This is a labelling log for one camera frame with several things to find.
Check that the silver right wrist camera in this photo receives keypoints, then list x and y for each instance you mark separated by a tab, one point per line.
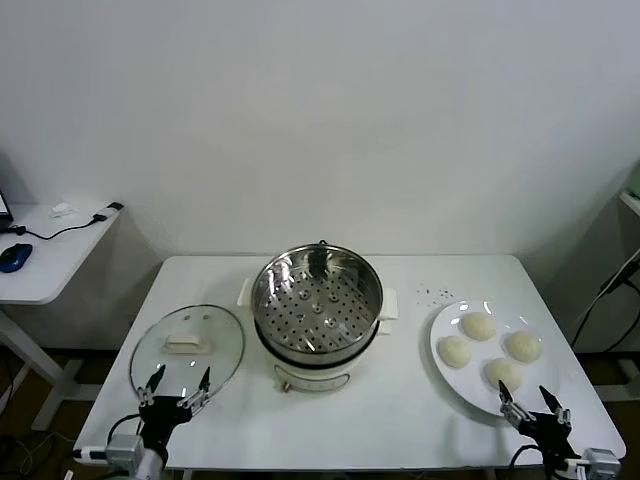
602	462

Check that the small white crumpled object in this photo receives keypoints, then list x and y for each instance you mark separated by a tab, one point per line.
61	209

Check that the black laptop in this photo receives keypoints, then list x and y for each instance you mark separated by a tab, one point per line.
5	220

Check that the white side table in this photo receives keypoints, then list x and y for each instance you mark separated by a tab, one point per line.
50	270

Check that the stainless steel steamer basket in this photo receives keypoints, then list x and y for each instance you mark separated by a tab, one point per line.
320	320

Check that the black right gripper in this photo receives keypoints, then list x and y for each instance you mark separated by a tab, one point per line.
550	432

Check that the white steamed baozi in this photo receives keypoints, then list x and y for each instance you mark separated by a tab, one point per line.
454	352
478	327
504	374
524	346

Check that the blue computer mouse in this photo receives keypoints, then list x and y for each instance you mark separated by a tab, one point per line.
15	256

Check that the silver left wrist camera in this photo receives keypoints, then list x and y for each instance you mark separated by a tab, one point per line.
122	450

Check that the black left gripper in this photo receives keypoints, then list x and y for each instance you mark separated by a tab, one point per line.
162	415

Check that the white desk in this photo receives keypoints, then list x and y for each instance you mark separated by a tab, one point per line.
631	205

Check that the white round plate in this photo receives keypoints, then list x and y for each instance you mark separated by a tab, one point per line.
480	350

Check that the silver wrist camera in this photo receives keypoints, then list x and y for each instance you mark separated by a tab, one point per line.
602	462
122	450

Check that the white electric cooker base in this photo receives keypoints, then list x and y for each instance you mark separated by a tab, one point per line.
310	377

